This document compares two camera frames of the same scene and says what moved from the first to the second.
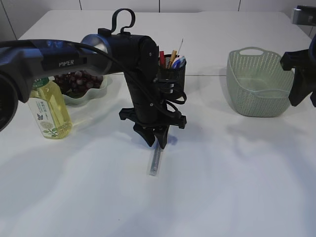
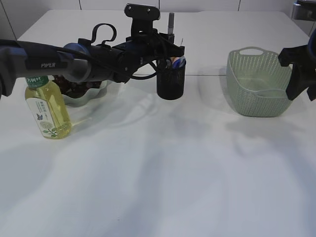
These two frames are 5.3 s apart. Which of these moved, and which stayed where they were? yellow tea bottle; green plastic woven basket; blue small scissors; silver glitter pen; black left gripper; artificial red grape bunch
Moved: black left gripper; silver glitter pen
Stayed: artificial red grape bunch; yellow tea bottle; blue small scissors; green plastic woven basket
